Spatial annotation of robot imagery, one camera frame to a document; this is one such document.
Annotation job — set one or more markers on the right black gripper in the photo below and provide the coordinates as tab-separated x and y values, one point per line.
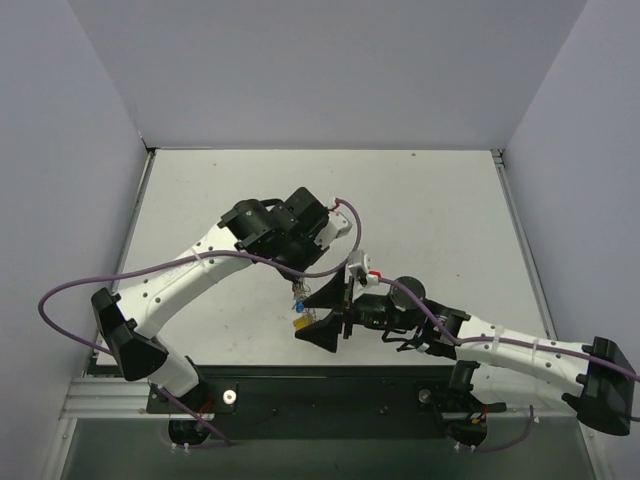
347	308

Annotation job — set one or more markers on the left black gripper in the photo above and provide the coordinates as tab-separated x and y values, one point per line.
301	265

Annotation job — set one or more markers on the yellow key tag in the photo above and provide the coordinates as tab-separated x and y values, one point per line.
302	322

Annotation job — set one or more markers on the metal ring disc with keyrings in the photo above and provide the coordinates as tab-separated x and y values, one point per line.
300	293

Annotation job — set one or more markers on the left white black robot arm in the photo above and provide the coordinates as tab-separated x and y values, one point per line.
130	321

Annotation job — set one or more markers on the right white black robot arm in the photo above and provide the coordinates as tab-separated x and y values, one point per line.
494	367

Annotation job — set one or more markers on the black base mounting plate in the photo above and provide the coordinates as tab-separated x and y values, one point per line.
337	402

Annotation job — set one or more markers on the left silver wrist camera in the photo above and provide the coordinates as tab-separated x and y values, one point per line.
337	227

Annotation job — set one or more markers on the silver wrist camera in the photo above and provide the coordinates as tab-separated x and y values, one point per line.
337	227
358	266

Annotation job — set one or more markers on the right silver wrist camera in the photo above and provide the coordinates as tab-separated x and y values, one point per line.
358	266

